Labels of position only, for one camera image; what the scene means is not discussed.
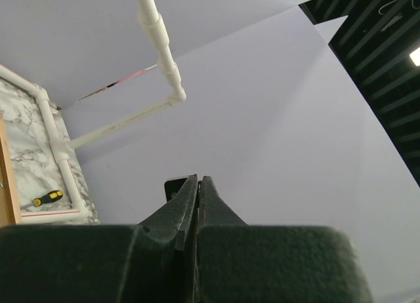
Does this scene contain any yellow black screwdriver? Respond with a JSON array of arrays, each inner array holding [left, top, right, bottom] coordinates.
[[20, 190, 64, 210]]

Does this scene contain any white PVC pipe rack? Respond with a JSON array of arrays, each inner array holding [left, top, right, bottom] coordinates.
[[1, 0, 186, 224]]

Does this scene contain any brown wooden picture frame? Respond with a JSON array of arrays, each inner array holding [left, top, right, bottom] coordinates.
[[1, 117, 22, 228]]

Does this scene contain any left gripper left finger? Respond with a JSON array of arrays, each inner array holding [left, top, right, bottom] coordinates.
[[1, 175, 199, 302]]

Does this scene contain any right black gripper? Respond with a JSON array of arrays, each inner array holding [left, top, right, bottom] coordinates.
[[164, 176, 188, 202]]

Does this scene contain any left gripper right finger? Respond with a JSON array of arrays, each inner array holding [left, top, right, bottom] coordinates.
[[197, 176, 373, 302]]

